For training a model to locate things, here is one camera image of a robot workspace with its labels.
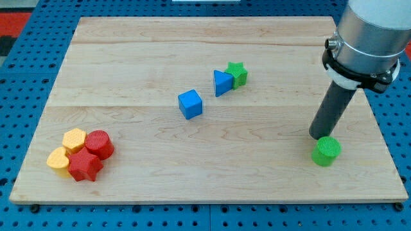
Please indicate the blue cube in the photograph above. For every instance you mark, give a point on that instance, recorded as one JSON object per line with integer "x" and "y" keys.
{"x": 190, "y": 104}

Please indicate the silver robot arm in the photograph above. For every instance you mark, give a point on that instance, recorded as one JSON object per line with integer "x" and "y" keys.
{"x": 365, "y": 47}

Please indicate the blue triangular prism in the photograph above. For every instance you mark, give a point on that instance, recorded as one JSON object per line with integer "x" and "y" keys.
{"x": 222, "y": 82}

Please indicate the green star block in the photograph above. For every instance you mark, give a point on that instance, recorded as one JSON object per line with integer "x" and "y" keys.
{"x": 239, "y": 73}

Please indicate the wooden board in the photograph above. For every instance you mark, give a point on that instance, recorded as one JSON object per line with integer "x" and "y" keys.
{"x": 251, "y": 145}

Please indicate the red cylinder block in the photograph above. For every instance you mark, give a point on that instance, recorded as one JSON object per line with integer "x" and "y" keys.
{"x": 99, "y": 143}

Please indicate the green cylinder block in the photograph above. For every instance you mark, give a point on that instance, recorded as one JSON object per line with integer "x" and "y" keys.
{"x": 326, "y": 150}

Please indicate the red star block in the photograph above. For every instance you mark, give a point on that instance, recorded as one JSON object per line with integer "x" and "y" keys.
{"x": 84, "y": 165}

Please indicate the yellow hexagon block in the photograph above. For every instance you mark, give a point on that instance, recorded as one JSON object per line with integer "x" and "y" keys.
{"x": 73, "y": 140}

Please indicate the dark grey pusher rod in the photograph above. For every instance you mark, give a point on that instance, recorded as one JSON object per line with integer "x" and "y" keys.
{"x": 330, "y": 111}

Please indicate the yellow heart block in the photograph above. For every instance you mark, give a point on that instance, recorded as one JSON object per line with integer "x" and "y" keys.
{"x": 58, "y": 162}

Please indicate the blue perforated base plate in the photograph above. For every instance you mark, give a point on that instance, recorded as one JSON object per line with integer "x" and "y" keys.
{"x": 33, "y": 45}

